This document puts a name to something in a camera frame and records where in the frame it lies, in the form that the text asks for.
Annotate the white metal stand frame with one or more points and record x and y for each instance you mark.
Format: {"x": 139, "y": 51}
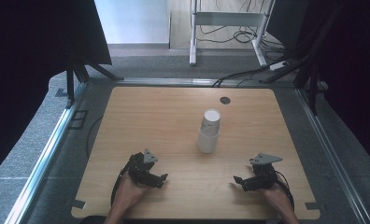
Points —
{"x": 226, "y": 18}

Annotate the black curtain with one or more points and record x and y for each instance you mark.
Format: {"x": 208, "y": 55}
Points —
{"x": 24, "y": 62}
{"x": 354, "y": 77}

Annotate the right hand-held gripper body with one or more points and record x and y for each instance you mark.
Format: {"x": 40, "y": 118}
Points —
{"x": 265, "y": 175}

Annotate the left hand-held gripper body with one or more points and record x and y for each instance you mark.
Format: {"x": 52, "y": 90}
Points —
{"x": 138, "y": 169}

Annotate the person's right hand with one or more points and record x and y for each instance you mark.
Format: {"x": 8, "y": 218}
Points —
{"x": 279, "y": 197}

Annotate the stack of white paper cups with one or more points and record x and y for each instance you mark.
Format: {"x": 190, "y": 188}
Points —
{"x": 208, "y": 140}

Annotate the aluminium floor rail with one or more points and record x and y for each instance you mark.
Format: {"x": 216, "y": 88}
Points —
{"x": 332, "y": 155}
{"x": 46, "y": 158}

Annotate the black tripod stand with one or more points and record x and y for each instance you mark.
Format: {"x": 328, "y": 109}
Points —
{"x": 70, "y": 84}
{"x": 312, "y": 90}

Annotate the white power strip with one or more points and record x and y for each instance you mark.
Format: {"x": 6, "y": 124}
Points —
{"x": 278, "y": 65}

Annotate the person's left hand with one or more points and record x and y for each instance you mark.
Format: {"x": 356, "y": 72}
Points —
{"x": 127, "y": 193}

